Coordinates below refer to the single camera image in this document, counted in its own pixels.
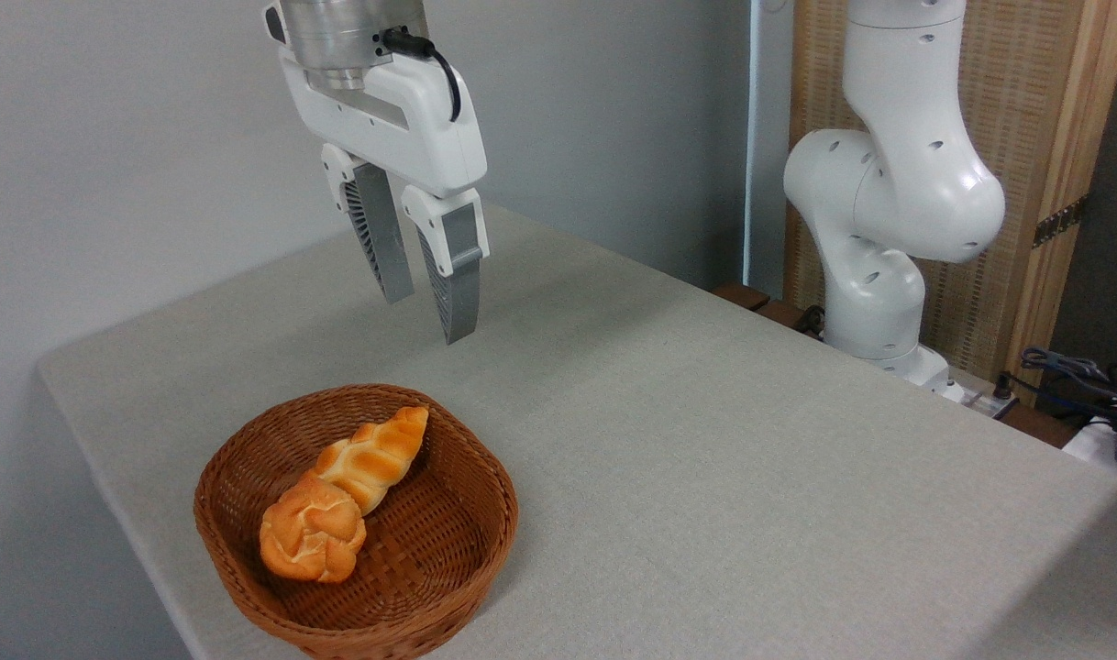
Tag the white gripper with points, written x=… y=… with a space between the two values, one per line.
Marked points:
x=412 y=119

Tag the white vertical wall strip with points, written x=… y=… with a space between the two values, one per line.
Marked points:
x=752 y=137

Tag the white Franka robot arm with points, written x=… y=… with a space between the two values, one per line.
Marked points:
x=898 y=183

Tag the long braided bread loaf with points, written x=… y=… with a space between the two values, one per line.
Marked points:
x=375 y=458

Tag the brown wicker basket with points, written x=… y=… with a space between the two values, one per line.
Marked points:
x=430 y=568

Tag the brown wooden base board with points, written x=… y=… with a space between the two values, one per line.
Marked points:
x=751 y=298

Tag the black metal hinge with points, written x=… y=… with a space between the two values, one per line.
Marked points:
x=1061 y=222

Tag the round knotted bread roll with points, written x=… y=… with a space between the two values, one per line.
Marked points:
x=311 y=536

